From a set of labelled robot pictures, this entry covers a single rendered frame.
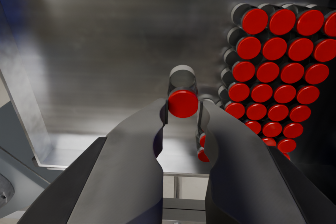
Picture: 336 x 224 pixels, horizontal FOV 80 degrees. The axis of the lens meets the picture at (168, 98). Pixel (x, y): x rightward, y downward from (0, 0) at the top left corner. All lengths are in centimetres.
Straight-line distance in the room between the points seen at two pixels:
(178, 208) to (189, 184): 67
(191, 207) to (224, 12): 107
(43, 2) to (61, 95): 11
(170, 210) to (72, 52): 103
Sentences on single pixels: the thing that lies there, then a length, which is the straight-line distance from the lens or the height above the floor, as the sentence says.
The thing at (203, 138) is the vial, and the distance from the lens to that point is 24.
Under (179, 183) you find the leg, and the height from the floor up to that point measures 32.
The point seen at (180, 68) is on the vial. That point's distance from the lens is 16.
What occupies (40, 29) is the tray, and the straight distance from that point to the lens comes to 28.
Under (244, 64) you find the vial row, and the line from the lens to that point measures 20.
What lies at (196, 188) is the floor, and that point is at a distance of 189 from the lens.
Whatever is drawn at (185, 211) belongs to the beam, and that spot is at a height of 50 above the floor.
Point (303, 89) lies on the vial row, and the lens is 24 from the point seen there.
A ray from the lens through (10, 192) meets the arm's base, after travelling 70.
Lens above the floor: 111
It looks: 60 degrees down
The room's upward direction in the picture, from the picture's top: 174 degrees counter-clockwise
